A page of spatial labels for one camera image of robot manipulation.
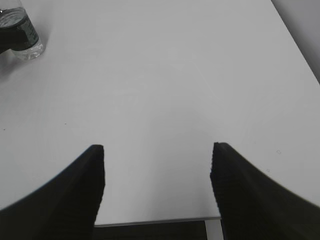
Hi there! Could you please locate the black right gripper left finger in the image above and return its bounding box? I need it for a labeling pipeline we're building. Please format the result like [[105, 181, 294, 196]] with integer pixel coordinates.
[[0, 144, 105, 240]]

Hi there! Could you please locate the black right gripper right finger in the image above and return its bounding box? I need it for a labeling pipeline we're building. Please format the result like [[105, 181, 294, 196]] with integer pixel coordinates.
[[210, 142, 320, 240]]

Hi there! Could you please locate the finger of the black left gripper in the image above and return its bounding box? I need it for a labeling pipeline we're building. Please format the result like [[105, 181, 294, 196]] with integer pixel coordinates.
[[0, 28, 28, 54]]

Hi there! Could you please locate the clear green-label water bottle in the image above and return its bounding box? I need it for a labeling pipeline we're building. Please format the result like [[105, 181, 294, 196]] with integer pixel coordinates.
[[0, 0, 45, 61]]

